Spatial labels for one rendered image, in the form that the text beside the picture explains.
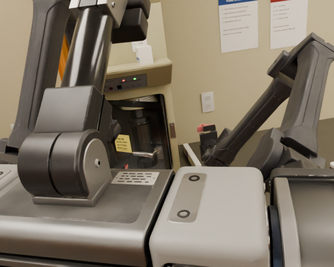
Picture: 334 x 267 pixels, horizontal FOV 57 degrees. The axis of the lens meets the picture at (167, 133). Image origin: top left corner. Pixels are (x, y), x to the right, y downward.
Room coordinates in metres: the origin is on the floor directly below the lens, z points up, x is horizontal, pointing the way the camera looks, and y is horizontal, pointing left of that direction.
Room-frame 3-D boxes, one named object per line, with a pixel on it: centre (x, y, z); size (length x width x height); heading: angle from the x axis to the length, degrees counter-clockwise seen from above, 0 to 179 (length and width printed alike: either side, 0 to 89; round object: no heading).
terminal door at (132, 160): (1.11, 0.14, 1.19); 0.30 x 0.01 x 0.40; 60
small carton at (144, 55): (1.17, 0.05, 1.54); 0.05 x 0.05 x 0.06; 14
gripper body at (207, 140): (1.02, -0.15, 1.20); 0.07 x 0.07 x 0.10; 5
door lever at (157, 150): (1.05, 0.09, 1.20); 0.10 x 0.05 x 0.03; 60
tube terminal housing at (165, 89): (1.34, 0.13, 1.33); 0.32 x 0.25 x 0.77; 96
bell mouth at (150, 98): (1.32, 0.11, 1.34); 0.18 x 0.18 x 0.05
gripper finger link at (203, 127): (1.09, -0.15, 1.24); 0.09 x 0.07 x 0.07; 5
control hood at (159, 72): (1.16, 0.11, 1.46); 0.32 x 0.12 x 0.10; 96
